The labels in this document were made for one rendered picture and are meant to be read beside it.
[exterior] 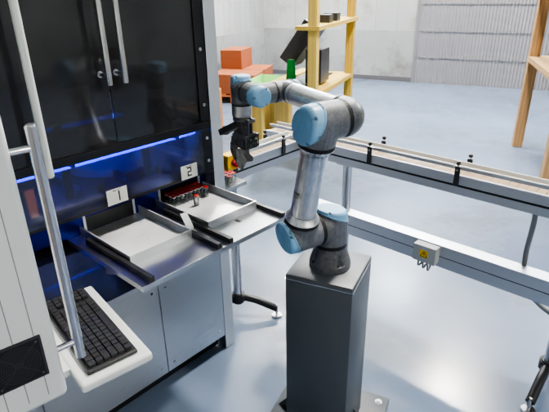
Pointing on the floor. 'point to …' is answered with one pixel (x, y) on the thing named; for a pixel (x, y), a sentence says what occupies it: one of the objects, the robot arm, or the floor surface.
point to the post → (216, 153)
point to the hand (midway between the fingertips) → (240, 165)
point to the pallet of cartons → (231, 66)
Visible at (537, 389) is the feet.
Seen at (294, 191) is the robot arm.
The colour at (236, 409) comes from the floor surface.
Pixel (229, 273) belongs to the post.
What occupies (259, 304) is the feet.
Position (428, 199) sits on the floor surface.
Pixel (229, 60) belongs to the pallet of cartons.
